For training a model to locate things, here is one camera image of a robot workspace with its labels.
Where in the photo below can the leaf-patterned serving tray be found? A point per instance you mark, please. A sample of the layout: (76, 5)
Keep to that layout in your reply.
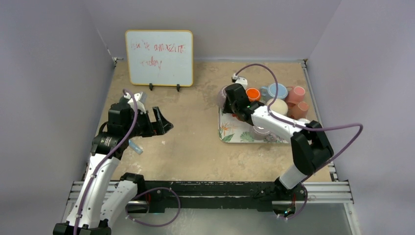
(231, 130)

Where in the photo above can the cream illustrated mug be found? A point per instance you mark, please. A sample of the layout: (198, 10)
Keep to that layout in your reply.
(279, 106)

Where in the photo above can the bright orange mug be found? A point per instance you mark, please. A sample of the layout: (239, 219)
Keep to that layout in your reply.
(253, 94)

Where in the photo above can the light blue mug back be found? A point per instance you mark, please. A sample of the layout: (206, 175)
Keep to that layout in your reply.
(273, 90)

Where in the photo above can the pink mug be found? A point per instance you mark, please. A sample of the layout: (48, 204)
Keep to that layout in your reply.
(298, 111)
(295, 95)

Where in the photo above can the light blue mug front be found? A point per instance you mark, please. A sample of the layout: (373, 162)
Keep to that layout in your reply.
(304, 120)

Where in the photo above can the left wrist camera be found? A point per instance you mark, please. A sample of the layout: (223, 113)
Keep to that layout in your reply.
(140, 99)

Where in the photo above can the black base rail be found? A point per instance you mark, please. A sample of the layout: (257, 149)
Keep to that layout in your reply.
(260, 196)

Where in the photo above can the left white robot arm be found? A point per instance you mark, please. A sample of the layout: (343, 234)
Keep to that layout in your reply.
(92, 214)

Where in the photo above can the pink mug back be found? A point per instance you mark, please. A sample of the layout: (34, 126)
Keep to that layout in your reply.
(295, 95)

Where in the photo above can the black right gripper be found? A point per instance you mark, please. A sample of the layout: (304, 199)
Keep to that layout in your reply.
(227, 105)

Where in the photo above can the purple mug black handle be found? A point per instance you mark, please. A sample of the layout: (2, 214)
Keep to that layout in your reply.
(221, 97)

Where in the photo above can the light blue mug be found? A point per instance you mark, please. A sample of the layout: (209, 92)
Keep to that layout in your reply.
(304, 120)
(273, 90)

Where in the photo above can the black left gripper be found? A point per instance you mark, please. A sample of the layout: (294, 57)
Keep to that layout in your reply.
(158, 128)

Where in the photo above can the white dry-erase board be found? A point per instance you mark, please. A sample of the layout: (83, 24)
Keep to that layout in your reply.
(160, 57)

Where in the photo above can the light blue usb stick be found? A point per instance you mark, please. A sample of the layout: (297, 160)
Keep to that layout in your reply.
(135, 147)

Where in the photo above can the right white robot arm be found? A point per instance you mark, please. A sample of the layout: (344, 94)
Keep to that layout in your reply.
(310, 145)

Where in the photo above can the lilac ribbed mug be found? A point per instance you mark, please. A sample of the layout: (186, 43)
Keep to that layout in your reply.
(260, 134)

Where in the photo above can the pink mug front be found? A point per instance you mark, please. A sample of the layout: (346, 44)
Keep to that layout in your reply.
(298, 111)

